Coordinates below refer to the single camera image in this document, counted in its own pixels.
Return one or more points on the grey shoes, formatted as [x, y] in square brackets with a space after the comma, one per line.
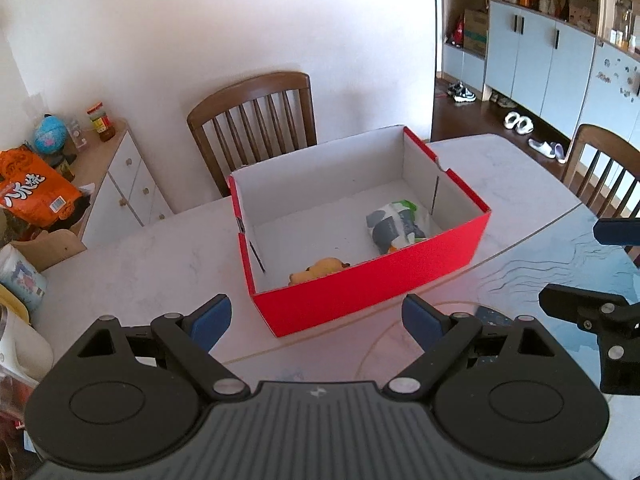
[502, 100]

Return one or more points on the red cardboard box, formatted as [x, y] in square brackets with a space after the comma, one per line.
[375, 285]

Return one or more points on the white jug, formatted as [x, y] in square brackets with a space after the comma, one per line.
[25, 350]

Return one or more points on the white mug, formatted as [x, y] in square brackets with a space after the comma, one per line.
[22, 277]

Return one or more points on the white slipper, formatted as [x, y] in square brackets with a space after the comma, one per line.
[511, 120]
[525, 125]

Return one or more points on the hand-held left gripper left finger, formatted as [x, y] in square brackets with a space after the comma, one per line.
[212, 317]

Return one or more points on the dark wooden chair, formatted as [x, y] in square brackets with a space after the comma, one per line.
[250, 90]

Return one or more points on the white sandals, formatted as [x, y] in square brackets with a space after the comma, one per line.
[547, 150]

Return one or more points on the clear plastic stand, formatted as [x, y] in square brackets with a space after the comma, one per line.
[77, 135]

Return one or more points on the light wooden chair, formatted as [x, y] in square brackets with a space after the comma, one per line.
[600, 135]

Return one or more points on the white marble desktop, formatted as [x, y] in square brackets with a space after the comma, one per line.
[150, 260]

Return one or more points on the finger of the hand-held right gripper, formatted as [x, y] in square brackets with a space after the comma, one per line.
[617, 231]
[585, 307]

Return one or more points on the black white sneakers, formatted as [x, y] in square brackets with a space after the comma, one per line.
[461, 92]

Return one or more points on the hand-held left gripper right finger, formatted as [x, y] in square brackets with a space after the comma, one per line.
[419, 317]

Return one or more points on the yellow plush toy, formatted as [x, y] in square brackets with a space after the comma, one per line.
[320, 267]

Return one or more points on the black cat figure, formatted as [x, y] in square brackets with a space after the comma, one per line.
[565, 7]

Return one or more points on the orange snack bag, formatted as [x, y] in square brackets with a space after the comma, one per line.
[35, 185]

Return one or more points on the white sideboard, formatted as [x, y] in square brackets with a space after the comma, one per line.
[130, 170]

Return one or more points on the printed tissue pack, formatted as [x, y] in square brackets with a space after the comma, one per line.
[392, 227]

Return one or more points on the red label sauce jar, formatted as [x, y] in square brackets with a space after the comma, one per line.
[102, 125]

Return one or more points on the small blue globe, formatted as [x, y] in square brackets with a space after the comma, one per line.
[50, 135]

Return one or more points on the pale blue wall cabinet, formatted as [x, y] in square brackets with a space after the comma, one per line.
[540, 50]

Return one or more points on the red toy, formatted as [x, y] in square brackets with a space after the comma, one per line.
[456, 34]

